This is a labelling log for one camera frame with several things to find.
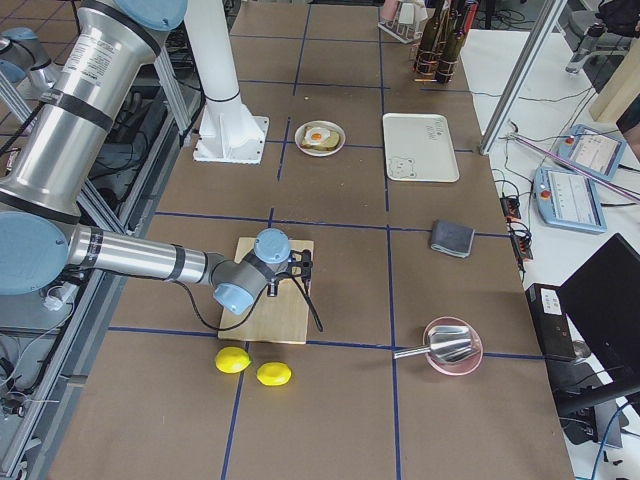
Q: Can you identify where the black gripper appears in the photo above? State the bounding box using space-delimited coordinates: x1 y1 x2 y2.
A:
267 280 279 298

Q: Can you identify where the white round plate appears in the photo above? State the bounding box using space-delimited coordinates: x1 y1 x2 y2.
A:
294 120 346 157

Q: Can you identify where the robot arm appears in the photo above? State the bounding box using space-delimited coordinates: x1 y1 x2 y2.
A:
1 27 60 100
1 1 291 315

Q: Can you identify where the cream bear serving tray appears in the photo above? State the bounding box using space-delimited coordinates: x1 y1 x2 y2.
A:
382 113 460 183

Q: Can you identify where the wooden cutting board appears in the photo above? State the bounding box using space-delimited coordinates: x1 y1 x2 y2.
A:
218 237 314 344

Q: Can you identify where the yellow lemon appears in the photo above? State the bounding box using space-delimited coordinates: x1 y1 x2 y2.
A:
214 346 252 374
256 362 292 386

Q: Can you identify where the fried egg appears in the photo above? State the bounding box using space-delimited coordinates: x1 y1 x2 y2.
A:
304 126 331 145

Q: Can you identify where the bottom bread slice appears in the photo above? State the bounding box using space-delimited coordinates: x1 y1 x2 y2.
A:
300 127 341 151

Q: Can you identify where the metal scoop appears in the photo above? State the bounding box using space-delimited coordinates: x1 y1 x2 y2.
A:
393 325 479 364

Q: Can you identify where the grey folded cloth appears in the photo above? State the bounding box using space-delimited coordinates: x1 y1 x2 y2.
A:
429 219 475 258

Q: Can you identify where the pink bowl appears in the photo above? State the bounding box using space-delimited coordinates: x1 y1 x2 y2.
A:
422 316 484 376

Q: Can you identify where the black box device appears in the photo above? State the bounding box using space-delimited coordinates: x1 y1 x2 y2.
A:
526 283 575 362

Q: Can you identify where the dark green wine bottle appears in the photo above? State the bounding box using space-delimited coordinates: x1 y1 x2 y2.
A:
435 1 477 84

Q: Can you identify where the blue teach pendant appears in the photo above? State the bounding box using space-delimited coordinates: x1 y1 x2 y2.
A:
534 167 607 234
557 124 627 180

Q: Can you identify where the black monitor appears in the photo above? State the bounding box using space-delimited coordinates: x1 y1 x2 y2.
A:
556 233 639 416

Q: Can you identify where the metal reaching stick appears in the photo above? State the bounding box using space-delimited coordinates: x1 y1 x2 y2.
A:
509 130 640 206

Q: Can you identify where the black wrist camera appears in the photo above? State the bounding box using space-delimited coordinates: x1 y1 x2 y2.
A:
288 249 313 282

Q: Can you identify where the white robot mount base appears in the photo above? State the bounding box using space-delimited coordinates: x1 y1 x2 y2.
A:
185 0 269 164

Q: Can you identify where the copper wire bottle rack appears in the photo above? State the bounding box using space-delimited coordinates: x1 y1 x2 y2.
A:
413 49 459 84

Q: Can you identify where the white wire cup rack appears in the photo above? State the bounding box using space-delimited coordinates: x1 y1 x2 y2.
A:
378 0 428 44

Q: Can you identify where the aluminium frame post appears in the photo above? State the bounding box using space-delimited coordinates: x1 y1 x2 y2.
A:
479 0 567 155

